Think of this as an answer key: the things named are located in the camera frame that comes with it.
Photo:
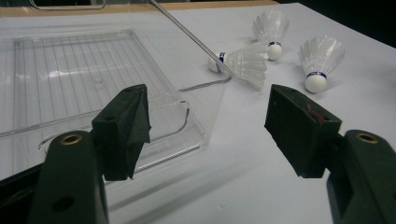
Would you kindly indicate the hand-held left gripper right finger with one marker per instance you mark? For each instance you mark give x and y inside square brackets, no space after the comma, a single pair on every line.
[299,130]

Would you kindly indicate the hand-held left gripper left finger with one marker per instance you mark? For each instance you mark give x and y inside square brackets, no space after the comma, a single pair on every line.
[118,140]

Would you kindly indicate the white shuttlecock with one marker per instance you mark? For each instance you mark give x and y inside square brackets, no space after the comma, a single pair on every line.
[246,62]
[320,56]
[271,28]

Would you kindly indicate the clear plastic container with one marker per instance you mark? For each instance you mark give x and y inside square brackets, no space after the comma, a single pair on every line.
[77,71]

